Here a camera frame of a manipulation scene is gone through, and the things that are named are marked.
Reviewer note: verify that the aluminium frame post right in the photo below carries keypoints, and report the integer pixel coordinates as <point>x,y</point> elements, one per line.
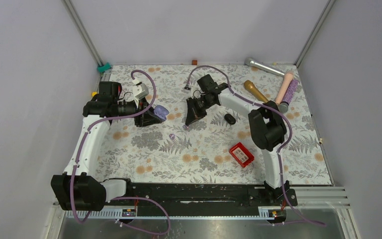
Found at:
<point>312,36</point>

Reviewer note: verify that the red parts bin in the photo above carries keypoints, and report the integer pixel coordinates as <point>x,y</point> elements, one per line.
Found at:
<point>241,154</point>

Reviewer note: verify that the purple glitter microphone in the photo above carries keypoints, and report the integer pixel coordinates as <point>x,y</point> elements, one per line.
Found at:
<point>284,104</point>

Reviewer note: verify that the lavender oval case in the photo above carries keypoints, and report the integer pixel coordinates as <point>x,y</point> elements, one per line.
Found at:
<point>161,112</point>

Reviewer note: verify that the black earbud charging case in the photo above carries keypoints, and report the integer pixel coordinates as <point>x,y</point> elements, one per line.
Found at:
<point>230,119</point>

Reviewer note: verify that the silver microphone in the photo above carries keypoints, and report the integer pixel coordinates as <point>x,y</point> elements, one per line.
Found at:
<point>267,68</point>

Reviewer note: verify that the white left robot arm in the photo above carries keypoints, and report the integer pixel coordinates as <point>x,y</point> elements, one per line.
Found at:
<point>77,187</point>

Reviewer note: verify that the aluminium frame post left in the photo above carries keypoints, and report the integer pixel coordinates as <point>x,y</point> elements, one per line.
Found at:
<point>72,12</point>

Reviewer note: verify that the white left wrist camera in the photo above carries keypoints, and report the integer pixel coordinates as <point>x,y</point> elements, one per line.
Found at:
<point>140,90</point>

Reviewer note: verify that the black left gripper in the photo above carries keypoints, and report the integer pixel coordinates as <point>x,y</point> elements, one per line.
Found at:
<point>147,118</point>

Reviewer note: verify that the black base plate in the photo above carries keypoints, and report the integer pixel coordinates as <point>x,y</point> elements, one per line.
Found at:
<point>196,200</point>

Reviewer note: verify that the teal arch block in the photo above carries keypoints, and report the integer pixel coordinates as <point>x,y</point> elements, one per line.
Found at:
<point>103,68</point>

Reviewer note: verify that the gold microphone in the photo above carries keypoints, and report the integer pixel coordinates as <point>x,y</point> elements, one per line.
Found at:
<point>251,88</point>

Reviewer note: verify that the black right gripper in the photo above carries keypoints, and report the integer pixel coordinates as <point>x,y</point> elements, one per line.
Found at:
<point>193,113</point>

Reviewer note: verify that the floral table mat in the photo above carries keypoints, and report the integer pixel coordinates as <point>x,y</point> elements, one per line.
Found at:
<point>199,154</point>

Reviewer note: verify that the pink microphone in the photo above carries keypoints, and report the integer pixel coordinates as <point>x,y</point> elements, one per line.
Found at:
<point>288,77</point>

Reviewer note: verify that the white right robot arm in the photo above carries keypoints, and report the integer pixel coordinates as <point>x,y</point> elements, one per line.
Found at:
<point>267,125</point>

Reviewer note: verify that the aluminium frame post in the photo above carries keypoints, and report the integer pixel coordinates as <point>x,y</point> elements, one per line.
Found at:
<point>312,36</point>
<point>72,12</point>

